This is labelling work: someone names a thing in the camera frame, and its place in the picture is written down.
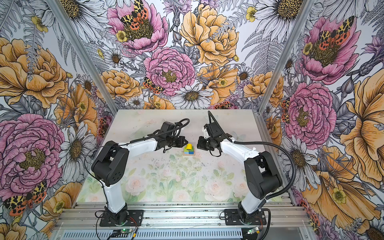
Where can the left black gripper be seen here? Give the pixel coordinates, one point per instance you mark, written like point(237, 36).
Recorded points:
point(181, 138)

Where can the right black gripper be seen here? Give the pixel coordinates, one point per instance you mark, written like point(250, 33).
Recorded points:
point(200, 144)

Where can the yellow wooden block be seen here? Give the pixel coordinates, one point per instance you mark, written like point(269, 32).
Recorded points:
point(189, 147)

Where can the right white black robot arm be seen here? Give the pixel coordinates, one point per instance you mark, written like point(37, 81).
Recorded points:
point(262, 175)

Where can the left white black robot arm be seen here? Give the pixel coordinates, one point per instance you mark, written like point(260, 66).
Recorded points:
point(110, 165)

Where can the right green circuit board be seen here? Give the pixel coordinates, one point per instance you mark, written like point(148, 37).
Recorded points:
point(253, 231)

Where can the green circuit board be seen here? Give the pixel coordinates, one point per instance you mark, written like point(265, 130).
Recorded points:
point(121, 231)
point(253, 231)

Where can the left green circuit board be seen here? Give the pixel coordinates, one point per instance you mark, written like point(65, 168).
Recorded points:
point(121, 231)

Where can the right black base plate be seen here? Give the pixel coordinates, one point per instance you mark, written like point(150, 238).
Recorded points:
point(237, 217)

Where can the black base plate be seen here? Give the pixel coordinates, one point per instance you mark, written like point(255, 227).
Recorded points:
point(133, 217)
point(237, 217)

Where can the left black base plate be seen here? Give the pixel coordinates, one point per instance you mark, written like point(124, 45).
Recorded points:
point(133, 217)

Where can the white vented cable duct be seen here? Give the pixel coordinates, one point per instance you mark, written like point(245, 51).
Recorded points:
point(152, 234)

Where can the aluminium mounting rail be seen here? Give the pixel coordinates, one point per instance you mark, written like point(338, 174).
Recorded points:
point(192, 215)

